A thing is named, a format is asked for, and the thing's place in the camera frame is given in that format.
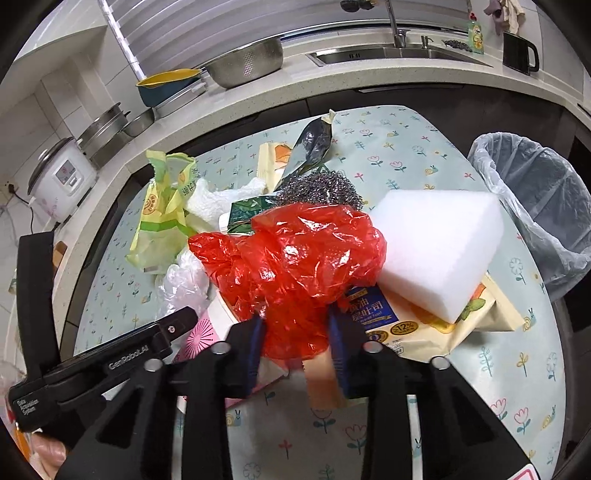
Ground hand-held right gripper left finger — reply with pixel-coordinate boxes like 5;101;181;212
60;316;269;480

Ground pink patterned paper box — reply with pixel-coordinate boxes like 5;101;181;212
178;298;289;393

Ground trash bin with clear liner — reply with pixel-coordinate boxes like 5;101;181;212
467;131;591;301

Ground clear plastic bag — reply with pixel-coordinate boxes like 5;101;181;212
154;251;218;319

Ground steel colander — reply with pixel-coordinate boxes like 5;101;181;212
201;37;284;89

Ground chrome faucet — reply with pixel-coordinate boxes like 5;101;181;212
341;0;411;48

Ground peach cardboard piece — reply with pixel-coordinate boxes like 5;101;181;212
302;346;345;409

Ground black electric kettle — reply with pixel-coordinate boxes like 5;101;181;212
502;31;540;77

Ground purple hanging cloth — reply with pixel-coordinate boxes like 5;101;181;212
489;0;509;35

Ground green dish soap bottle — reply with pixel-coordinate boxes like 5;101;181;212
465;14;486;54

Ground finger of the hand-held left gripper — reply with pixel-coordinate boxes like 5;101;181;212
152;306;200;356

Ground steel steamer pot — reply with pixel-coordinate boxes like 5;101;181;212
76;102;132;160

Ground cream and orange carton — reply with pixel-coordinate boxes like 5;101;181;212
256;142;294;191

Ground metal tray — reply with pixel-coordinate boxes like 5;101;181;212
152;80;208;118

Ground red plastic bag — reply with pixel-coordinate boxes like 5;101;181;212
188;204;387;361

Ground white paper tissue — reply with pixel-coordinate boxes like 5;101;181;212
185;178;269;232

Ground cream hanging cloth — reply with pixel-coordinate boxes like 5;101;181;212
503;0;527;34

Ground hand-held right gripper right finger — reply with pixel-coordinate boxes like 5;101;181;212
327;307;536;480

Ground cream bread bag blue label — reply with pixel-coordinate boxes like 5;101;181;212
342;272;539;361

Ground steel sink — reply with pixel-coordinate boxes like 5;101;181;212
305;45;495;68

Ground small steel bowl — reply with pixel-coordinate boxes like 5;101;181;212
122;108;155;138

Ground white rice cooker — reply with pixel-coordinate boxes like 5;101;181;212
27;136;99;208

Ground white foam sponge block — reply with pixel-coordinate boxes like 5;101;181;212
372;189;505;324

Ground person's left hand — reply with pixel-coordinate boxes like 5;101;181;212
18;431;71;480

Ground steel wool scrubber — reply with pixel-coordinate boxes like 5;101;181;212
276;171;365;214

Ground grey window blinds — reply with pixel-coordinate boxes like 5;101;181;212
99;0;467;79

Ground silver foil packet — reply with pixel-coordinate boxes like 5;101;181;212
277;110;337;185

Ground green patterned packet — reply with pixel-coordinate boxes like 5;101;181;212
226;195;280;236

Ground white pipe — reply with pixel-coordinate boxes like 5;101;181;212
99;0;140;77

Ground yellow and blue basin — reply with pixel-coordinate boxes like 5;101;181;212
135;68;204;108

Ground yellow-green snack bag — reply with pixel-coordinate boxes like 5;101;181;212
127;150;204;275

